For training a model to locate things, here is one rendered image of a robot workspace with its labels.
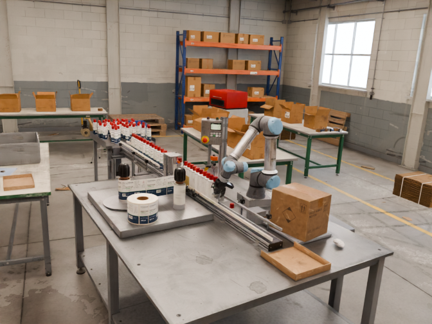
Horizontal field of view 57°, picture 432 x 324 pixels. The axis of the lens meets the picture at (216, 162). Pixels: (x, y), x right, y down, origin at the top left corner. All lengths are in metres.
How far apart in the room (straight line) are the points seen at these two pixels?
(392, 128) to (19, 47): 8.29
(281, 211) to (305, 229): 0.21
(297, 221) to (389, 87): 6.67
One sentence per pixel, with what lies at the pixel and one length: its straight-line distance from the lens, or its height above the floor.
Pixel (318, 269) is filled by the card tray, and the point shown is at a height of 0.85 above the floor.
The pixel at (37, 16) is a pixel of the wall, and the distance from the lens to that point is 10.31.
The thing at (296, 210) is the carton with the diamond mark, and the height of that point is 1.03.
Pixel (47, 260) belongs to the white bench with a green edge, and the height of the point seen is 0.16.
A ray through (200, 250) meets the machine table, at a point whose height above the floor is 0.83.
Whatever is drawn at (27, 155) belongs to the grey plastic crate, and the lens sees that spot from 4.44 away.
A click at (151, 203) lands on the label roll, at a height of 1.02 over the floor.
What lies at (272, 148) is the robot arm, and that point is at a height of 1.32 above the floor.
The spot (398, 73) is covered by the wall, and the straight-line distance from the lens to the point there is 8.85.
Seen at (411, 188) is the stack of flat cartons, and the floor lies 0.18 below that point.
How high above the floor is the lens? 1.95
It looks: 15 degrees down
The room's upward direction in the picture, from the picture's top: 3 degrees clockwise
